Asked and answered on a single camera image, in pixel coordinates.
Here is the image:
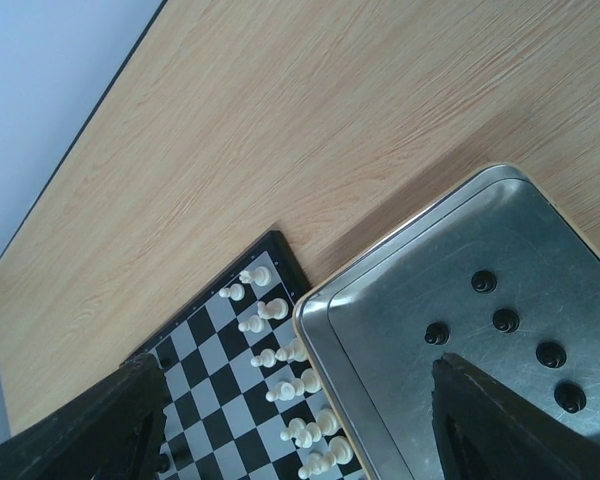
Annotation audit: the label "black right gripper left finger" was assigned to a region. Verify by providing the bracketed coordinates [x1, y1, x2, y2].
[0, 353, 170, 479]

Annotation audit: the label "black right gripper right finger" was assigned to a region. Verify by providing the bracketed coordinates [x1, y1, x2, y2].
[432, 353, 600, 479]

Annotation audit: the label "gold metal tin tray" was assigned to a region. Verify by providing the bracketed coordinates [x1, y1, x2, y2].
[294, 165, 600, 479]

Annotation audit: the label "white chess piece row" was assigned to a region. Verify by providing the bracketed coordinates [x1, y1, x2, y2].
[214, 254, 329, 479]

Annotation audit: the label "black white chess board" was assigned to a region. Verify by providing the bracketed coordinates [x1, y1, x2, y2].
[124, 229, 369, 480]

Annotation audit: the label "black chess pawn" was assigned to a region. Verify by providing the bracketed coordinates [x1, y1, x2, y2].
[424, 322, 450, 346]
[492, 308, 520, 333]
[554, 381, 587, 414]
[536, 341, 567, 369]
[471, 270, 497, 294]

